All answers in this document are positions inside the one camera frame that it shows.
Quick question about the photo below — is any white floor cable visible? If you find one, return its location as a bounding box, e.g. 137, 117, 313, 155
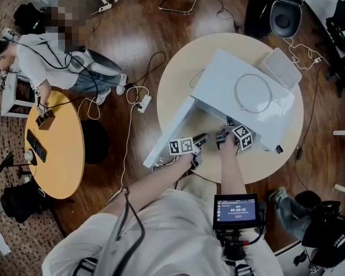
78, 84, 151, 190

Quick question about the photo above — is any black floor cable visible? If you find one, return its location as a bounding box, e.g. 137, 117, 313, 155
125, 51, 167, 89

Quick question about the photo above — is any clear glass turntable plate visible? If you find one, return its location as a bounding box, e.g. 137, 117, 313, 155
234, 73, 274, 115

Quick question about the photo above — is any black chest camera rig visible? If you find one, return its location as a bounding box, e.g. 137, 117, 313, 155
214, 201, 269, 262

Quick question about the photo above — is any black shoulder strap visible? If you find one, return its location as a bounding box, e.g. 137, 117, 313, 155
105, 186, 147, 271

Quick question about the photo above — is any white microwave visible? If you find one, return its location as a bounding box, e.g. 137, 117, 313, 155
143, 48, 296, 169

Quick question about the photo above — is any black round stool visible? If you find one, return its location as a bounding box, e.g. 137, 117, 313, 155
80, 120, 110, 165

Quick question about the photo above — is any black keyboard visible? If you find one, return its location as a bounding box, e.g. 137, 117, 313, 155
26, 129, 48, 164

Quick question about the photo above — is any white cube frame stool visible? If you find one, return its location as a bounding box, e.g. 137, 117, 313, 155
1, 72, 37, 118

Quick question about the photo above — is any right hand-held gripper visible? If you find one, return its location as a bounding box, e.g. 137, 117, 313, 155
215, 116, 254, 152

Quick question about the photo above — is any yellow round table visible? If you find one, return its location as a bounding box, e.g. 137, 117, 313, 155
24, 90, 86, 200

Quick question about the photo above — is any person's right hand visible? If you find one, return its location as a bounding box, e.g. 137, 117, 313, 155
220, 133, 240, 155

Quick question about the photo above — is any brown cardboard box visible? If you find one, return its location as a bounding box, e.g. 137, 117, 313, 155
35, 109, 55, 131

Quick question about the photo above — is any white cup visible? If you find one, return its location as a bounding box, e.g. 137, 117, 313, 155
23, 150, 37, 167

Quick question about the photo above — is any white desk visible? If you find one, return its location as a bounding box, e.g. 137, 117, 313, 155
302, 0, 345, 77

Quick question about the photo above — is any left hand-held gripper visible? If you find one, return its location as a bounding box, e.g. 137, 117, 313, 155
168, 133, 211, 171

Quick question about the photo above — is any black equipment on desk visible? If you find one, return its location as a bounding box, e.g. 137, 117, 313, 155
325, 0, 345, 59

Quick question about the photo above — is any black shell chair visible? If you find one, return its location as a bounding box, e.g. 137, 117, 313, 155
243, 0, 305, 39

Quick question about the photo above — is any person's right forearm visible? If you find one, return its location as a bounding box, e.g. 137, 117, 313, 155
219, 151, 247, 197

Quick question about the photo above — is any person's white shirt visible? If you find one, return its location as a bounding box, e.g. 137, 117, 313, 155
41, 175, 285, 276

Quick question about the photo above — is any black stand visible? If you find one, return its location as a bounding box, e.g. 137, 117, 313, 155
0, 151, 32, 181

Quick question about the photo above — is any black chest-mounted monitor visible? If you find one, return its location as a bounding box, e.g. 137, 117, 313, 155
212, 193, 260, 231

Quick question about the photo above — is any black bag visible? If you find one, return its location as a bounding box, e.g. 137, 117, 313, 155
0, 182, 52, 224

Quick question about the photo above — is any person's left forearm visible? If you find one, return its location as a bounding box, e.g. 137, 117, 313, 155
102, 154, 195, 217

